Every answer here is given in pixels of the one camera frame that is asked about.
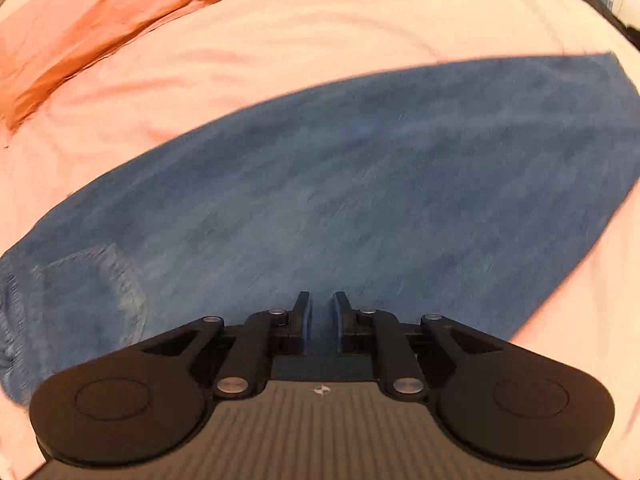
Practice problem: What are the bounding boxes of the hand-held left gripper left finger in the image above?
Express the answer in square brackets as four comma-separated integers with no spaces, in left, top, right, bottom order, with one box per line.
[130,291,314,399]

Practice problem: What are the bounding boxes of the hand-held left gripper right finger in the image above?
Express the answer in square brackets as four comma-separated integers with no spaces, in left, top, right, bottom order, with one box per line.
[327,290,509,400]

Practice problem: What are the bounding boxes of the blue denim pants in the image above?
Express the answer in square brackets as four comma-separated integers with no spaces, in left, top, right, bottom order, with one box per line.
[0,51,640,408]

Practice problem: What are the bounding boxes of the orange bed sheet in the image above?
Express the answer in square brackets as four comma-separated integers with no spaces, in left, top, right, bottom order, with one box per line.
[0,0,640,480]

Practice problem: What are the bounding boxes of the orange embroidered pillow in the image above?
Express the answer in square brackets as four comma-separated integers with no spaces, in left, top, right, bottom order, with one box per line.
[0,0,232,132]

